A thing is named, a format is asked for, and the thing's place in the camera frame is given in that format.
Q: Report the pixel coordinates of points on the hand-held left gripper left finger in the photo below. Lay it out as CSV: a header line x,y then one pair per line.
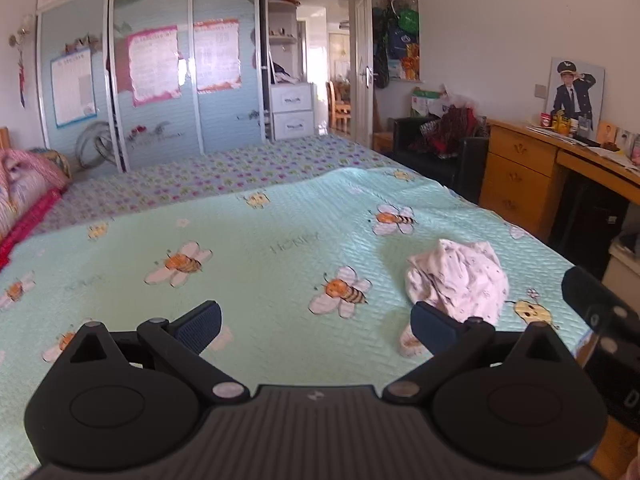
x,y
200,327

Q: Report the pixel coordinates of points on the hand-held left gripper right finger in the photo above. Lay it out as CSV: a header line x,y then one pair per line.
x,y
430,325

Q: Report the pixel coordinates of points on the pink patterned cloth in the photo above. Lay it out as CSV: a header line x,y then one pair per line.
x,y
460,275

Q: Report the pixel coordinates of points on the pile of dark red clothes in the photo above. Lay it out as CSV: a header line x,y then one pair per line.
x,y
452,125

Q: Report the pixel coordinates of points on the green bee-print quilt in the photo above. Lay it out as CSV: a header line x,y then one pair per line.
x,y
250,260

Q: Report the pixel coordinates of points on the white plastic bin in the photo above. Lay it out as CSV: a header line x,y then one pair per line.
x,y
625,270

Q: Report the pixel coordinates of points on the black armchair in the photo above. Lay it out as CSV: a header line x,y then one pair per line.
x,y
470,160

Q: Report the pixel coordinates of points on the wooden desk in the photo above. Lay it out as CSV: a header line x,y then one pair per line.
x,y
515,170

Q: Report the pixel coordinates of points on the small wooden cabinet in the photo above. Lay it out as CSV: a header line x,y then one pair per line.
x,y
384,142

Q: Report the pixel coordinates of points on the sliding-door wardrobe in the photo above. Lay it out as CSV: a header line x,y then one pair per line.
x,y
150,130

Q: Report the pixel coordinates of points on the green white cardboard box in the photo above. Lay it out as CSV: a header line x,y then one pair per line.
x,y
422,102

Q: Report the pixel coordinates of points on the pink floral duvet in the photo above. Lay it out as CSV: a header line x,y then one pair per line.
x,y
25,180

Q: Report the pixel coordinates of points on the wooden dining chair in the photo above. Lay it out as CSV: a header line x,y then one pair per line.
x,y
340,110

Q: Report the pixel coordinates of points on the red jar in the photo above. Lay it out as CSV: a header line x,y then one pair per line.
x,y
546,120

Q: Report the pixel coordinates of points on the white drawer shelf unit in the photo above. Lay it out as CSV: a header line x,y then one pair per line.
x,y
292,110

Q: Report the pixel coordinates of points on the yellow packet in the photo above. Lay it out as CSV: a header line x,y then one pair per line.
x,y
561,122

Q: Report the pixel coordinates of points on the pink-framed poster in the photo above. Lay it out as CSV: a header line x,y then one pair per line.
x,y
152,65

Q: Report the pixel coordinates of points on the blue-framed poster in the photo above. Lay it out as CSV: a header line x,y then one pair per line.
x,y
72,87

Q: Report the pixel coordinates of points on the uniform portrait photo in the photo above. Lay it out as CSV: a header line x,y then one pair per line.
x,y
575,95

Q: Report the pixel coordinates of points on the wooden headboard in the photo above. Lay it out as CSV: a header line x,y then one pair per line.
x,y
4,137

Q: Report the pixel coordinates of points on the orange-framed poster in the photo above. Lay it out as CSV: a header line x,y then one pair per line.
x,y
216,55

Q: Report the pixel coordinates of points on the white room door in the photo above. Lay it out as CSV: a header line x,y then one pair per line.
x,y
361,60

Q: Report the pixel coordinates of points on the cluster of hanging bags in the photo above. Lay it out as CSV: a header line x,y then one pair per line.
x,y
400,40

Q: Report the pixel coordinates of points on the red hanging ornament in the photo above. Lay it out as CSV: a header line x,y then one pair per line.
x,y
22,85

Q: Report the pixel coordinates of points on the small photo frame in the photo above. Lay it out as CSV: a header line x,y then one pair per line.
x,y
607,135

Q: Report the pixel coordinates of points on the wall switch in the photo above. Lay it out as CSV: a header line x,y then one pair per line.
x,y
540,91

